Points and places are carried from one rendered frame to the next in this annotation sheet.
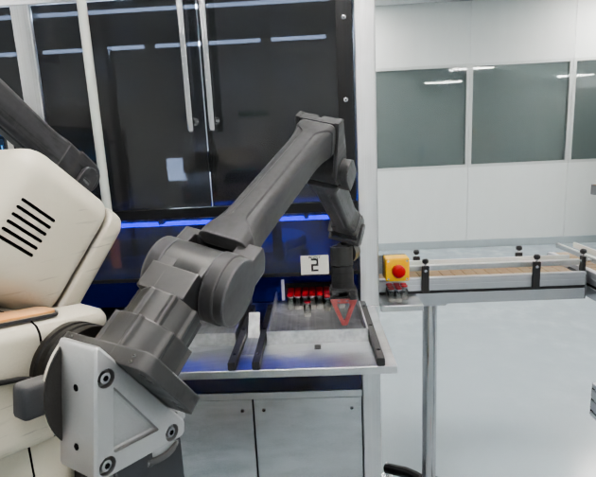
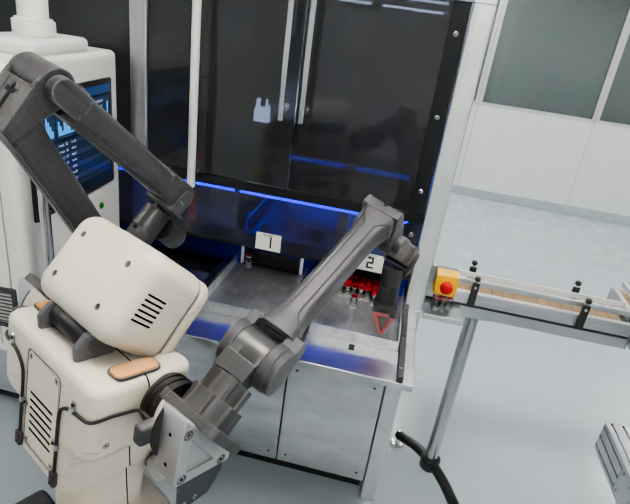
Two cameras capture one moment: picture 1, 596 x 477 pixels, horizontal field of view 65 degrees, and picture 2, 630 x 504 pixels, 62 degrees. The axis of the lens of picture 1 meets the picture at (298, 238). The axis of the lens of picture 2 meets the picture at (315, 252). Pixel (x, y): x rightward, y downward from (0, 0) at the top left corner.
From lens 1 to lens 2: 0.39 m
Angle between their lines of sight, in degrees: 15
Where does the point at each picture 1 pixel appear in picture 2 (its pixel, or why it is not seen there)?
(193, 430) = not seen: hidden behind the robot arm
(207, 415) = not seen: hidden behind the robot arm
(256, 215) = (307, 311)
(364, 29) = (474, 52)
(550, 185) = not seen: outside the picture
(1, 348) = (127, 394)
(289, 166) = (343, 261)
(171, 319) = (232, 396)
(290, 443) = (314, 402)
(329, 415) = (353, 389)
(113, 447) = (186, 468)
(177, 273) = (241, 360)
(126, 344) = (202, 413)
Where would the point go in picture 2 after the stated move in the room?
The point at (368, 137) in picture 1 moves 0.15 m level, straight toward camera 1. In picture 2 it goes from (450, 159) to (445, 171)
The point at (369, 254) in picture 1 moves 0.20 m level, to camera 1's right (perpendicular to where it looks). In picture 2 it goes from (423, 265) to (487, 277)
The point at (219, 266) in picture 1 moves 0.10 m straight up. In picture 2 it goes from (270, 360) to (277, 301)
